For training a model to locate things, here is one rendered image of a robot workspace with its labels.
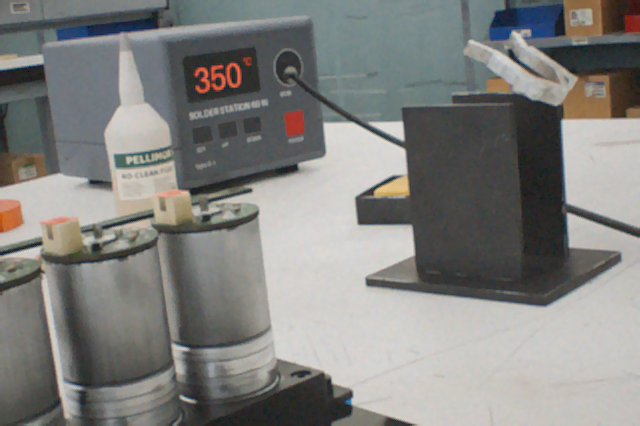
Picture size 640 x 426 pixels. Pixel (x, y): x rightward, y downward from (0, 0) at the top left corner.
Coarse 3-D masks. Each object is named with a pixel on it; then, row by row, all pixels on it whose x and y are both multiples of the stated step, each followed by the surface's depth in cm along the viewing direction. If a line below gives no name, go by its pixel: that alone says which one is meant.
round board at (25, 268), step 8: (0, 264) 22; (8, 264) 22; (16, 264) 21; (24, 264) 21; (32, 264) 21; (40, 264) 21; (0, 272) 21; (8, 272) 21; (16, 272) 21; (24, 272) 21; (32, 272) 21; (8, 280) 20; (16, 280) 20; (24, 280) 21; (0, 288) 20
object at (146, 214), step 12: (228, 192) 27; (240, 192) 27; (252, 192) 28; (192, 204) 26; (132, 216) 25; (144, 216) 25; (84, 228) 25; (108, 228) 25; (24, 240) 24; (36, 240) 24; (0, 252) 23; (12, 252) 23
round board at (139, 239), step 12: (120, 228) 24; (132, 228) 24; (144, 228) 24; (96, 240) 22; (132, 240) 23; (144, 240) 23; (156, 240) 23; (48, 252) 22; (84, 252) 22; (96, 252) 22; (108, 252) 22; (120, 252) 22; (132, 252) 22
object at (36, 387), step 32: (32, 288) 21; (0, 320) 20; (32, 320) 21; (0, 352) 20; (32, 352) 21; (0, 384) 20; (32, 384) 21; (0, 416) 20; (32, 416) 21; (64, 416) 22
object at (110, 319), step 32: (128, 256) 22; (64, 288) 22; (96, 288) 22; (128, 288) 22; (160, 288) 23; (64, 320) 22; (96, 320) 22; (128, 320) 22; (160, 320) 23; (64, 352) 23; (96, 352) 22; (128, 352) 22; (160, 352) 23; (64, 384) 23; (96, 384) 22; (128, 384) 22; (160, 384) 23; (96, 416) 22; (128, 416) 22; (160, 416) 23
